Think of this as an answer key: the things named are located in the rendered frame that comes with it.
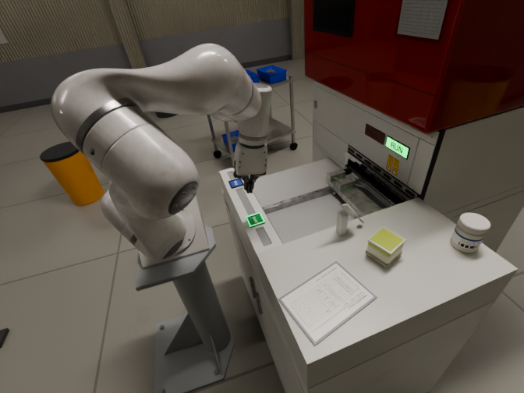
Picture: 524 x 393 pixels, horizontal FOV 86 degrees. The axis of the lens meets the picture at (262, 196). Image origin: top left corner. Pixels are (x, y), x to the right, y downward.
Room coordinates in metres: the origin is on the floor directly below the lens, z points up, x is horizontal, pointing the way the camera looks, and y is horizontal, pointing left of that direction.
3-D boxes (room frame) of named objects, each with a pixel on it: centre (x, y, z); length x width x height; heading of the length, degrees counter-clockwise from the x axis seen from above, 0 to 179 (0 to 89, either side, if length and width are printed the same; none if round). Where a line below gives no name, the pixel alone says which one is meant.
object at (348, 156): (0.97, -0.50, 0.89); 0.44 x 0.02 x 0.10; 15
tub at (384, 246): (0.52, -0.33, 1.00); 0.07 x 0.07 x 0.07; 33
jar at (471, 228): (0.52, -0.57, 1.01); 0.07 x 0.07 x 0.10
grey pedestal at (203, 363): (0.80, 0.47, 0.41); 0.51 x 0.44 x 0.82; 102
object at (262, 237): (0.87, 0.07, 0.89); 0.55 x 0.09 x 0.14; 15
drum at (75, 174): (2.53, 1.84, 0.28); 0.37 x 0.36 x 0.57; 12
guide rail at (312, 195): (1.01, -0.21, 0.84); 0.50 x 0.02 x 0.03; 105
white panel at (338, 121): (1.15, -0.47, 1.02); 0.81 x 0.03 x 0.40; 15
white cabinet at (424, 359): (0.80, -0.22, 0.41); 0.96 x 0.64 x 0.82; 15
